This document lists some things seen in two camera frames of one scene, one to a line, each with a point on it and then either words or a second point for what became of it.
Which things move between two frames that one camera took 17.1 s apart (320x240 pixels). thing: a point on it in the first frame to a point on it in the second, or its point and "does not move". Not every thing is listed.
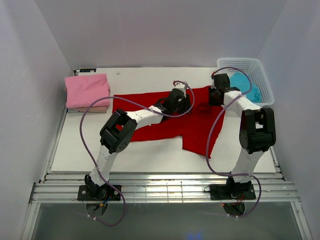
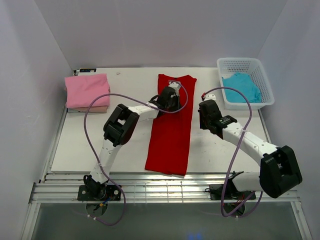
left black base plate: x=107 y=192 does not move
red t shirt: x=199 y=128 to x=171 y=132
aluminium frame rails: x=270 y=188 does not move
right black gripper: x=211 y=102 to x=202 y=125
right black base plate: x=231 y=191 does not move
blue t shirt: x=240 y=81 does not move
